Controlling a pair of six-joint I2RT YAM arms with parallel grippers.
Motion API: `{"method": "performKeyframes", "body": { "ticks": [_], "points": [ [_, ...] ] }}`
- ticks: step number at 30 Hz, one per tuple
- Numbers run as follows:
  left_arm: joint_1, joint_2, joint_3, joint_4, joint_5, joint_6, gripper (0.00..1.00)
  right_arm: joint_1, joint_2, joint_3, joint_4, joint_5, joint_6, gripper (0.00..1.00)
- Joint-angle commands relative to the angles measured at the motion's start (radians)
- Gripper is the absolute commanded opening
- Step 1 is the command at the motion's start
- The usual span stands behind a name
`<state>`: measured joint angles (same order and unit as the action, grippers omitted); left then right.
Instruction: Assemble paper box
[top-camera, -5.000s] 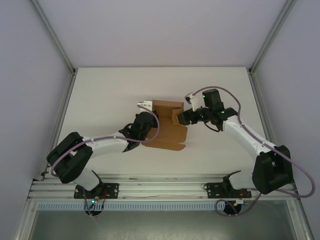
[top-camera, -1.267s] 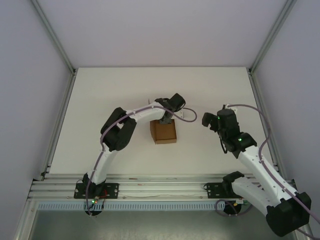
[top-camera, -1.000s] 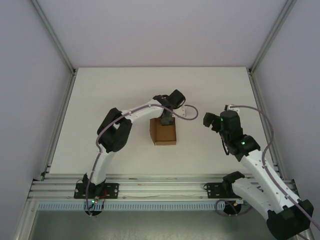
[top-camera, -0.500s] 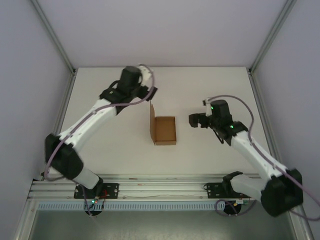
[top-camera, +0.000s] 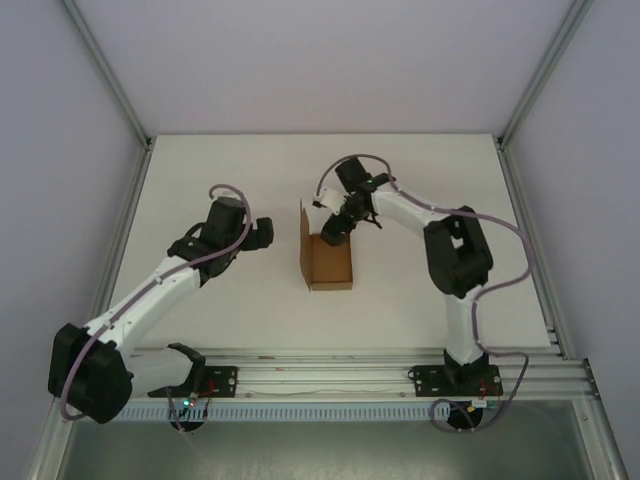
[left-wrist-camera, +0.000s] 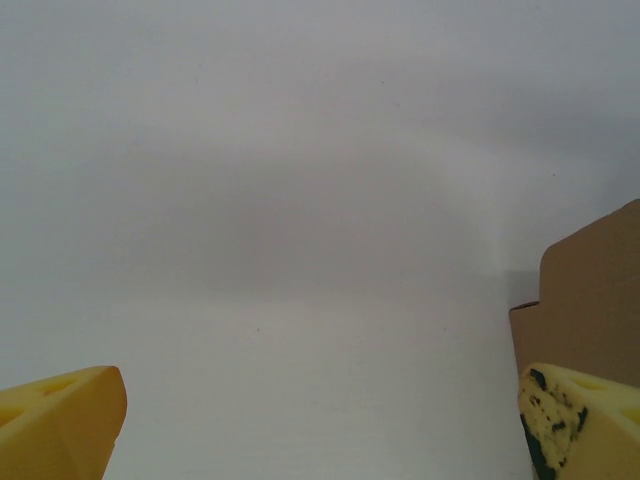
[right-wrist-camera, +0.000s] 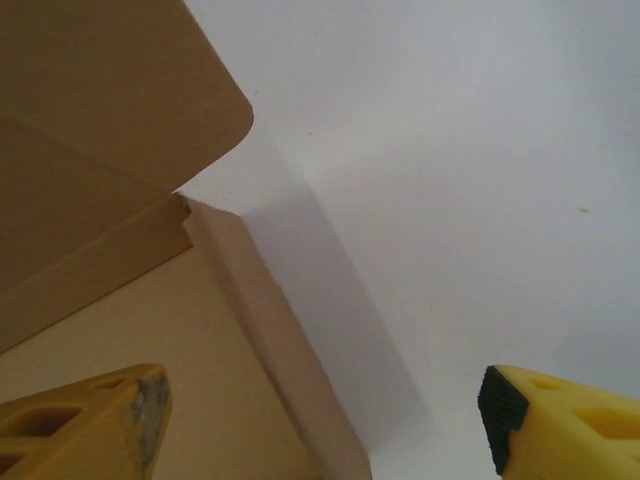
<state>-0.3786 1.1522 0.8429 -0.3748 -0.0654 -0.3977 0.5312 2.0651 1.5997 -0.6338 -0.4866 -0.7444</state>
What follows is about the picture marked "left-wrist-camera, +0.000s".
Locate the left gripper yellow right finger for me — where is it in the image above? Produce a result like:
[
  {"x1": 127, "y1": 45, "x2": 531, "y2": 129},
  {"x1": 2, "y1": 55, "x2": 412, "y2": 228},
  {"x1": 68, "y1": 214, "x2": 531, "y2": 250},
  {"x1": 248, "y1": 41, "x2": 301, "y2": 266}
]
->
[{"x1": 517, "y1": 362, "x2": 640, "y2": 480}]

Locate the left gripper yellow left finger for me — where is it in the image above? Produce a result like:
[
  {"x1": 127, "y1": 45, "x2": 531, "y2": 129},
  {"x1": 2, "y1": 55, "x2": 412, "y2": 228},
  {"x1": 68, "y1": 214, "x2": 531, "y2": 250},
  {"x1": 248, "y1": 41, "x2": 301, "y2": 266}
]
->
[{"x1": 0, "y1": 365, "x2": 129, "y2": 480}]

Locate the brown cardboard paper box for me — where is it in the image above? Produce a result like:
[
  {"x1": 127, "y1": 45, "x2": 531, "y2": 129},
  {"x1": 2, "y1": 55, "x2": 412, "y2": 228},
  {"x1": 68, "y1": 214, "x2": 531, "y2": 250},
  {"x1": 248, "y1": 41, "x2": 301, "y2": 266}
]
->
[{"x1": 508, "y1": 198, "x2": 640, "y2": 389}]

